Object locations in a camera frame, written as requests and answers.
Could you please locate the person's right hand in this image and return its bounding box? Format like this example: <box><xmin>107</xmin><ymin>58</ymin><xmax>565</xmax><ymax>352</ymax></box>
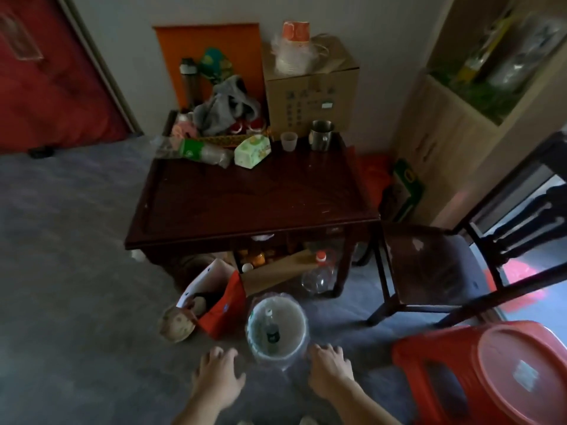
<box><xmin>307</xmin><ymin>344</ymin><xmax>356</xmax><ymax>401</ymax></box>

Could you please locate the person's left hand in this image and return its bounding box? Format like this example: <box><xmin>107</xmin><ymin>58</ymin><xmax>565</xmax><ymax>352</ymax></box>
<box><xmin>192</xmin><ymin>347</ymin><xmax>247</xmax><ymax>411</ymax></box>

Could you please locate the person's right forearm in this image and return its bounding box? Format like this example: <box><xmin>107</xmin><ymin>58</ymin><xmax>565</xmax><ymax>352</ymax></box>
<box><xmin>327</xmin><ymin>380</ymin><xmax>401</xmax><ymax>425</ymax></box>

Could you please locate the person's left forearm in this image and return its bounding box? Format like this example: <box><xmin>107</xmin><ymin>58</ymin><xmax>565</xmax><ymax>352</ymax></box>
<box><xmin>172</xmin><ymin>396</ymin><xmax>227</xmax><ymax>425</ymax></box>

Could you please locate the white bin with clear liner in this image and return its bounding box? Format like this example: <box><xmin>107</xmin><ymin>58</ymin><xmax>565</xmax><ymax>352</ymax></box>
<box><xmin>245</xmin><ymin>293</ymin><xmax>310</xmax><ymax>372</ymax></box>

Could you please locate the red and white paper bag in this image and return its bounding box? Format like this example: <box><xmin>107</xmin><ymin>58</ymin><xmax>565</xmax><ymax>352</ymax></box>
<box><xmin>176</xmin><ymin>259</ymin><xmax>247</xmax><ymax>340</ymax></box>

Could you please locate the clear bottle with red cap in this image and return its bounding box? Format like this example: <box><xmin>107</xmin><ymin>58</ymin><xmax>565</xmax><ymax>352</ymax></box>
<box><xmin>302</xmin><ymin>251</ymin><xmax>338</xmax><ymax>294</ymax></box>

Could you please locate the round speckled bowl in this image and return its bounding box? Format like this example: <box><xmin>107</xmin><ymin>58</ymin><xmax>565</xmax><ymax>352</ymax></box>
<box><xmin>158</xmin><ymin>305</ymin><xmax>197</xmax><ymax>344</ymax></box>

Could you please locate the open flat cardboard box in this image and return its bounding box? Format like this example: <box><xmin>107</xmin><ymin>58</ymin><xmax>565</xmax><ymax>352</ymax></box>
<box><xmin>235</xmin><ymin>249</ymin><xmax>330</xmax><ymax>298</ymax></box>

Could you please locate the red plastic stool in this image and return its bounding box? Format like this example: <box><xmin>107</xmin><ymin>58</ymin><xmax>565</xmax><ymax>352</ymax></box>
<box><xmin>392</xmin><ymin>321</ymin><xmax>567</xmax><ymax>425</ymax></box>

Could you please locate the dark wooden chair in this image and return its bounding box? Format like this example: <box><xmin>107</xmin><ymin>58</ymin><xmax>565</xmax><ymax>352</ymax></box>
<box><xmin>367</xmin><ymin>133</ymin><xmax>567</xmax><ymax>329</ymax></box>

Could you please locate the dark wooden table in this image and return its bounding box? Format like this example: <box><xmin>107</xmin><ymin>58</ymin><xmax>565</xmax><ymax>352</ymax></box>
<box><xmin>125</xmin><ymin>109</ymin><xmax>382</xmax><ymax>301</ymax></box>

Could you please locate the green printed package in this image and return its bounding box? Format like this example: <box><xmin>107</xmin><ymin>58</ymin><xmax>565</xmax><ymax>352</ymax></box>
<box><xmin>380</xmin><ymin>159</ymin><xmax>426</xmax><ymax>223</ymax></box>

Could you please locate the red plastic bag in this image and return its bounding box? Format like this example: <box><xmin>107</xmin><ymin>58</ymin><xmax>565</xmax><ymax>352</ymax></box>
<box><xmin>353</xmin><ymin>152</ymin><xmax>393</xmax><ymax>209</ymax></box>

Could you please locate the green and white tissue pack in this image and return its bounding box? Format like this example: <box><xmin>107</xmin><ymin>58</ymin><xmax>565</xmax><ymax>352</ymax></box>
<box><xmin>233</xmin><ymin>134</ymin><xmax>272</xmax><ymax>169</ymax></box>

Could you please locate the steel mug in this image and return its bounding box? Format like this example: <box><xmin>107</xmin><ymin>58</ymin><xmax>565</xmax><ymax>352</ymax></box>
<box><xmin>308</xmin><ymin>120</ymin><xmax>336</xmax><ymax>152</ymax></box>

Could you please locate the plastic bottle with green label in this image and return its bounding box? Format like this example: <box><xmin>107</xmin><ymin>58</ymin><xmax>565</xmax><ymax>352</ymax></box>
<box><xmin>153</xmin><ymin>136</ymin><xmax>234</xmax><ymax>169</ymax></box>

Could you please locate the light wooden cabinet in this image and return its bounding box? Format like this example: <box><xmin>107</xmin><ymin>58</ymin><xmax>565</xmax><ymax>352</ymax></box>
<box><xmin>392</xmin><ymin>0</ymin><xmax>567</xmax><ymax>231</ymax></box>

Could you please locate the tall brown cardboard box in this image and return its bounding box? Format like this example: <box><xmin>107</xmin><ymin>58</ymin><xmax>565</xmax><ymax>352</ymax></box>
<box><xmin>262</xmin><ymin>34</ymin><xmax>360</xmax><ymax>139</ymax></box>

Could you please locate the pink soft item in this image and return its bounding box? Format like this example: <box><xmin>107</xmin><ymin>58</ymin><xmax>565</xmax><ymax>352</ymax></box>
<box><xmin>170</xmin><ymin>112</ymin><xmax>199</xmax><ymax>140</ymax></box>

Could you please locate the grey cloth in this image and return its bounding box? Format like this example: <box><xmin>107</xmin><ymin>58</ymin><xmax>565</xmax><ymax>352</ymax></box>
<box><xmin>193</xmin><ymin>75</ymin><xmax>262</xmax><ymax>137</ymax></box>

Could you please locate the green plant bundle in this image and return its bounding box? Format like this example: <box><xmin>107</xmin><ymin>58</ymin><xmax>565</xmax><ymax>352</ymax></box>
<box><xmin>431</xmin><ymin>62</ymin><xmax>520</xmax><ymax>125</ymax></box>

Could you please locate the dark thermos flask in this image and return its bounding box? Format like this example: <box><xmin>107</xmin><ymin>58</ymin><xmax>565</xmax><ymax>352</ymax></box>
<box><xmin>179</xmin><ymin>57</ymin><xmax>201</xmax><ymax>111</ymax></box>

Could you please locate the green patterned toy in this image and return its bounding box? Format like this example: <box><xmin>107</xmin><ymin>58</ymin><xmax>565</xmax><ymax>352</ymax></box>
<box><xmin>198</xmin><ymin>48</ymin><xmax>234</xmax><ymax>85</ymax></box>

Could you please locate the orange paper cup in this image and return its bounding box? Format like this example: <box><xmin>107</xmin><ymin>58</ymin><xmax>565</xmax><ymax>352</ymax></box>
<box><xmin>282</xmin><ymin>20</ymin><xmax>311</xmax><ymax>43</ymax></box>

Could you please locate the orange board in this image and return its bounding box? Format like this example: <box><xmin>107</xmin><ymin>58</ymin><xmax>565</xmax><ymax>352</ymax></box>
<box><xmin>153</xmin><ymin>23</ymin><xmax>266</xmax><ymax>111</ymax></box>

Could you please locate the red door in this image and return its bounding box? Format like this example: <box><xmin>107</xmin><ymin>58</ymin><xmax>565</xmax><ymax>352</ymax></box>
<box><xmin>0</xmin><ymin>0</ymin><xmax>133</xmax><ymax>154</ymax></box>

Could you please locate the clear plastic wrapped package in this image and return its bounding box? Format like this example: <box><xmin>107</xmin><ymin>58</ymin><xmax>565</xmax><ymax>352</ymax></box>
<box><xmin>486</xmin><ymin>12</ymin><xmax>567</xmax><ymax>92</ymax></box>

